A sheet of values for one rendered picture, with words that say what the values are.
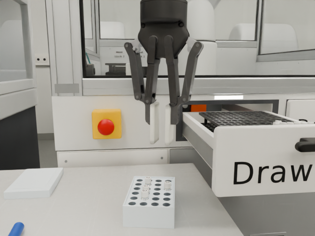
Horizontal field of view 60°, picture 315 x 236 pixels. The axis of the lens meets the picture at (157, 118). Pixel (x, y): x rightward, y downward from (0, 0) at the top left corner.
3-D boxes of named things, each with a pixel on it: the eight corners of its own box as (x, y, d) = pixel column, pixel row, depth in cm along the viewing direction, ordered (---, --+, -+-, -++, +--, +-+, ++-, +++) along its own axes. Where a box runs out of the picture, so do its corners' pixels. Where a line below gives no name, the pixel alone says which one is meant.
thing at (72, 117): (400, 139, 83) (408, 92, 81) (55, 151, 72) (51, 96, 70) (256, 101, 176) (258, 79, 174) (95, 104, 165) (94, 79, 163)
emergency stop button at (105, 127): (114, 136, 66) (114, 119, 65) (97, 136, 65) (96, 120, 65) (115, 133, 69) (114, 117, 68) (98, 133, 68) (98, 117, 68)
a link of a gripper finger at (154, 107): (153, 104, 46) (149, 104, 46) (153, 144, 47) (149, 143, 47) (159, 101, 48) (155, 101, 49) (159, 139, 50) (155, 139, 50)
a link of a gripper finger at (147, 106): (151, 93, 46) (135, 92, 47) (151, 122, 47) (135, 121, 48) (154, 92, 47) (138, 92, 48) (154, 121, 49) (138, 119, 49)
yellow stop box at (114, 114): (121, 139, 69) (120, 111, 67) (92, 140, 68) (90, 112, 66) (121, 134, 74) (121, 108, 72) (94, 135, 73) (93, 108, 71)
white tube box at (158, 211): (174, 229, 44) (174, 207, 43) (123, 226, 45) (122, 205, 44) (174, 194, 56) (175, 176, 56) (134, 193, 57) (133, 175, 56)
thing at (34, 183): (49, 197, 55) (48, 189, 55) (3, 199, 54) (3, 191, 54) (63, 173, 67) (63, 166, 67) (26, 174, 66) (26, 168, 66)
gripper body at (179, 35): (194, 2, 45) (192, 58, 47) (146, 4, 48) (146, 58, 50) (184, -9, 38) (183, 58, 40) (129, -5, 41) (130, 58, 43)
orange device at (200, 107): (206, 114, 112) (206, 100, 111) (180, 114, 111) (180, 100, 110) (203, 112, 116) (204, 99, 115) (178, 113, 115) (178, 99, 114)
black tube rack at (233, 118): (313, 160, 54) (316, 128, 53) (227, 163, 52) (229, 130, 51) (259, 133, 76) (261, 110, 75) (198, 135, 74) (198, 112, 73)
